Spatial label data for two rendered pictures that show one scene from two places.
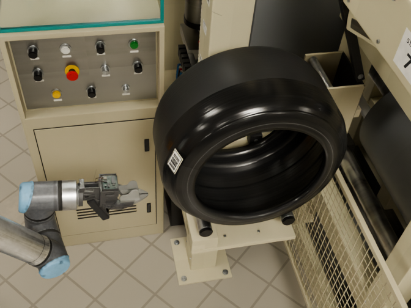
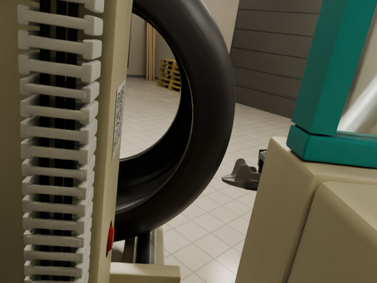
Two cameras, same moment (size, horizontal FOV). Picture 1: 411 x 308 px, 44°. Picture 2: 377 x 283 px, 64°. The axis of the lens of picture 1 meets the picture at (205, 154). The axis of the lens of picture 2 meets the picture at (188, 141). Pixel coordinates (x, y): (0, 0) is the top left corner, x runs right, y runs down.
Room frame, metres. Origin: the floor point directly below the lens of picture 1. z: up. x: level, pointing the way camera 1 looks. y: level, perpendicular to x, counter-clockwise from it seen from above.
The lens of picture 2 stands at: (1.67, 0.16, 1.31)
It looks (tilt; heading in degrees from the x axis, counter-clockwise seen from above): 18 degrees down; 187
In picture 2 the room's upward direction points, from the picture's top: 9 degrees clockwise
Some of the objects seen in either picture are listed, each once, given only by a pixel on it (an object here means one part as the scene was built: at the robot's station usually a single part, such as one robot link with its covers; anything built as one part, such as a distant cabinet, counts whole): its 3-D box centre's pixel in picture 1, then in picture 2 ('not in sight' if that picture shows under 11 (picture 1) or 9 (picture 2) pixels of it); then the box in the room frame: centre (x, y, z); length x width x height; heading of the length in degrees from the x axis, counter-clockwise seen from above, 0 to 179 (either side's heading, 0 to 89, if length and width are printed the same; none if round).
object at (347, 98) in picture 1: (324, 101); not in sight; (1.45, -0.42, 1.05); 0.20 x 0.15 x 0.30; 16
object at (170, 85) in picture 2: not in sight; (180, 76); (-6.70, -1.40, 0.38); 1.08 x 0.74 x 0.76; 56
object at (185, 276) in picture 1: (200, 256); not in sight; (1.38, -0.02, 0.01); 0.27 x 0.27 x 0.02; 16
